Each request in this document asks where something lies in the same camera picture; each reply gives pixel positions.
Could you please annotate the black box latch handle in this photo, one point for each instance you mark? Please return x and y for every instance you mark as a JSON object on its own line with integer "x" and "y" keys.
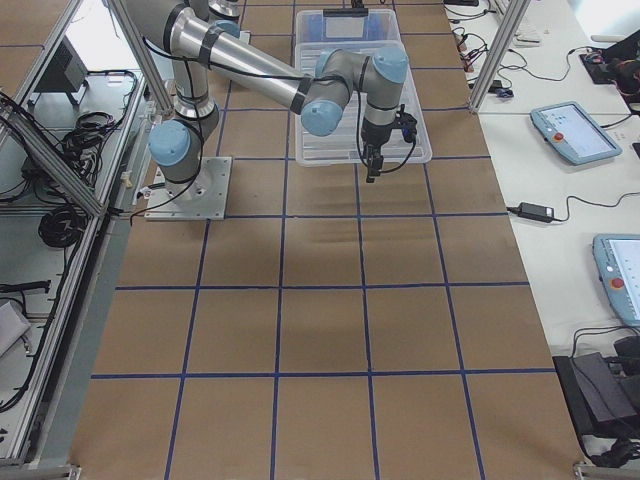
{"x": 349, "y": 13}

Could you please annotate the clear plastic storage box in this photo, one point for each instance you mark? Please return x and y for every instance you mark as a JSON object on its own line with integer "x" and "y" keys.
{"x": 378, "y": 25}

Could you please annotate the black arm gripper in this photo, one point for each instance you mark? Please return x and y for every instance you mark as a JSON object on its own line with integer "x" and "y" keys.
{"x": 374, "y": 135}

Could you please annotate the clear plastic box lid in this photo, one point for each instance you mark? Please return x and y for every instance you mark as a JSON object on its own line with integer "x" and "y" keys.
{"x": 340, "y": 146}

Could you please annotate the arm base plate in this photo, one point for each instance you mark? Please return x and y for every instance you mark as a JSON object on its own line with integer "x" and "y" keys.
{"x": 205, "y": 199}

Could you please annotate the black equipment lower right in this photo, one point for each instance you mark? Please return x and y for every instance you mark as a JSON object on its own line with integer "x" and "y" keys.
{"x": 602, "y": 396}

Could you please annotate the teach pendant upper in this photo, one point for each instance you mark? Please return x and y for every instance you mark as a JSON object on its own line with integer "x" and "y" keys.
{"x": 573, "y": 133}

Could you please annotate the teach pendant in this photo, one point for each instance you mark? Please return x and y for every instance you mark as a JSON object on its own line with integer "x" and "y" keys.
{"x": 617, "y": 260}
{"x": 573, "y": 133}

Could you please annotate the aluminium frame post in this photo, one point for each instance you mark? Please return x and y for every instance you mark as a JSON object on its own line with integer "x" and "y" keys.
{"x": 513, "y": 16}

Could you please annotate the black power adapter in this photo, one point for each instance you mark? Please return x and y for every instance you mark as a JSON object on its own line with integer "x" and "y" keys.
{"x": 536, "y": 212}

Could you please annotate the teach pendant lower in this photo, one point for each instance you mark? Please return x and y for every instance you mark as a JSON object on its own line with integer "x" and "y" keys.
{"x": 617, "y": 260}

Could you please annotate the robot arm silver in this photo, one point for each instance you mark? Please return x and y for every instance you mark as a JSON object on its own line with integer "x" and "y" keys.
{"x": 319, "y": 100}

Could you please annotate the grey control box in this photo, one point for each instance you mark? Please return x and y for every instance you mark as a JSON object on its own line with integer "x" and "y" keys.
{"x": 65, "y": 73}

